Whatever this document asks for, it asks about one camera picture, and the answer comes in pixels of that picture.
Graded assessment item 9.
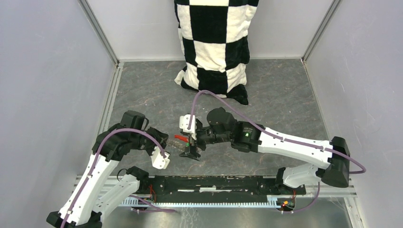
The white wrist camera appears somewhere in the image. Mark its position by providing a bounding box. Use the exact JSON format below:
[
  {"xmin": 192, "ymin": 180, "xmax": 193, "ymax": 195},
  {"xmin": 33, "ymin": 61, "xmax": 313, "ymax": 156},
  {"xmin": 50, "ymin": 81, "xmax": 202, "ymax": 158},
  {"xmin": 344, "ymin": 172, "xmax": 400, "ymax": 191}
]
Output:
[
  {"xmin": 150, "ymin": 147, "xmax": 170, "ymax": 170},
  {"xmin": 179, "ymin": 114, "xmax": 196, "ymax": 140}
]

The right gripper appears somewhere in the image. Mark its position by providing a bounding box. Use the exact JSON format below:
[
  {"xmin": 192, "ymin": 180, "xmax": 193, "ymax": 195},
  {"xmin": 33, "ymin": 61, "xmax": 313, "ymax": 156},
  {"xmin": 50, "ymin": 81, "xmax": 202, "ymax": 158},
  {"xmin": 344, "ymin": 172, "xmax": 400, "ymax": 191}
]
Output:
[{"xmin": 179, "ymin": 123, "xmax": 231, "ymax": 162}]

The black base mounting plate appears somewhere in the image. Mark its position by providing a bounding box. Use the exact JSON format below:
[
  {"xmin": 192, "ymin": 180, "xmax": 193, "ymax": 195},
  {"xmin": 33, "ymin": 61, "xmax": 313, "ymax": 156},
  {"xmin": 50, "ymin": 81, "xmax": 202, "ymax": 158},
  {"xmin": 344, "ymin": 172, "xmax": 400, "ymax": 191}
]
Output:
[{"xmin": 135, "ymin": 176, "xmax": 307, "ymax": 203}]

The white slotted cable duct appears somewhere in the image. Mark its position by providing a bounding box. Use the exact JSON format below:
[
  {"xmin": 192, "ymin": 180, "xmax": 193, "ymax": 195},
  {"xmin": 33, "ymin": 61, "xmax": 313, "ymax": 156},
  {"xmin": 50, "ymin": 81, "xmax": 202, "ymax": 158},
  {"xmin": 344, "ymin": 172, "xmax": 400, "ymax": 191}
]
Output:
[{"xmin": 118, "ymin": 197, "xmax": 280, "ymax": 209}]

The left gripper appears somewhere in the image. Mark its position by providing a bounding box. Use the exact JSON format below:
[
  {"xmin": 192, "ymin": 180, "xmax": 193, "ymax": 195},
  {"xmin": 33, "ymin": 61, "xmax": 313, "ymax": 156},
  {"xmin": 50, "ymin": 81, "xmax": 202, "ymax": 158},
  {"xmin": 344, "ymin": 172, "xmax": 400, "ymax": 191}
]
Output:
[{"xmin": 131, "ymin": 126, "xmax": 169, "ymax": 157}]

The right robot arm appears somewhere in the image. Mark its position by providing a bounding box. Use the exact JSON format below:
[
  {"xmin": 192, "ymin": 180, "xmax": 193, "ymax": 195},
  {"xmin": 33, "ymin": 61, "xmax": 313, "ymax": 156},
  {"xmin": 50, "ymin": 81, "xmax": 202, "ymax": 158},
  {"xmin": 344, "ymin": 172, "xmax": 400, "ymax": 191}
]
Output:
[{"xmin": 177, "ymin": 107, "xmax": 350, "ymax": 194}]

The black white checkered pillow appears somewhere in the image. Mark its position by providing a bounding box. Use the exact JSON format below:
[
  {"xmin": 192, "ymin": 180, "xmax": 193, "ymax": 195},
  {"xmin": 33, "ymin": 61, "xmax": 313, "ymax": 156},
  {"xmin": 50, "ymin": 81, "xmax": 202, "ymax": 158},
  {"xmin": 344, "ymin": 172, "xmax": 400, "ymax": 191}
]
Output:
[{"xmin": 174, "ymin": 0, "xmax": 259, "ymax": 105}]

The red key tag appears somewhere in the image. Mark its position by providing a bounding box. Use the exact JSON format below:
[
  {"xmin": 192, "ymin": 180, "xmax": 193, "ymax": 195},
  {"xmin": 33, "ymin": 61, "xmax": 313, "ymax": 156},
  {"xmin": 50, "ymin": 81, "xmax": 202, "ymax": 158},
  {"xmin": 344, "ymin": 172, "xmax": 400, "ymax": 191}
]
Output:
[{"xmin": 174, "ymin": 135, "xmax": 189, "ymax": 143}]

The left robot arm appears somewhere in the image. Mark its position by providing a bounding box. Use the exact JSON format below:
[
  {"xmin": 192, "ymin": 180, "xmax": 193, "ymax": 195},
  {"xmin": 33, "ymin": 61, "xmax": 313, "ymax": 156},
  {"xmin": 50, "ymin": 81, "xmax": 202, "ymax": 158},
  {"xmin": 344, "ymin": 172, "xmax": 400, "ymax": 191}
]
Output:
[{"xmin": 46, "ymin": 111, "xmax": 170, "ymax": 228}]

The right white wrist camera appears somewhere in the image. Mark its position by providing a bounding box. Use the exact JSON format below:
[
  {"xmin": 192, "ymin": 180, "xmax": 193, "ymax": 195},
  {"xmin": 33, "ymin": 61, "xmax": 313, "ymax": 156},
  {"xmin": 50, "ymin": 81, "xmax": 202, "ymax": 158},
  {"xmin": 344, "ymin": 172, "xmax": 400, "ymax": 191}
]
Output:
[{"xmin": 179, "ymin": 114, "xmax": 196, "ymax": 140}]

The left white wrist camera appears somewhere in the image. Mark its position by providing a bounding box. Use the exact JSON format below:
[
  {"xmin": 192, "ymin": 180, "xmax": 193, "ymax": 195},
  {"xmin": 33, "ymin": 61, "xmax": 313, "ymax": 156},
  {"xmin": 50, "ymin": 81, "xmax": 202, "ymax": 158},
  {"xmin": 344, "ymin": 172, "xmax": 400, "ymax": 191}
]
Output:
[{"xmin": 150, "ymin": 147, "xmax": 170, "ymax": 170}]

